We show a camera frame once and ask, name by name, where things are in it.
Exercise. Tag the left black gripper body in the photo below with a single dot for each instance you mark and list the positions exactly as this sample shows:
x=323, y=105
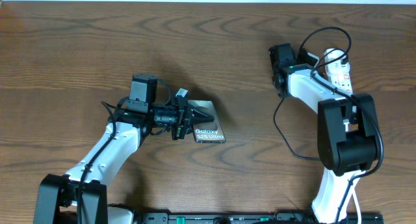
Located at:
x=179, y=123

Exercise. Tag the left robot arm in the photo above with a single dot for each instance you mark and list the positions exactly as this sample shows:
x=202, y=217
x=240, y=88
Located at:
x=80, y=195

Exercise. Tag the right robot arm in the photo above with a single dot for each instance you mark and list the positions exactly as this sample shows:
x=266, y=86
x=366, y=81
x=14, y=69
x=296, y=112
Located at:
x=349, y=140

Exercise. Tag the white USB charger plug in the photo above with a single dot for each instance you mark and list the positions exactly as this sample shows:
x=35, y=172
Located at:
x=335, y=64

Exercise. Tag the white power strip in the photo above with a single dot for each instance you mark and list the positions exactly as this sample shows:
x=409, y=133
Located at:
x=341, y=81

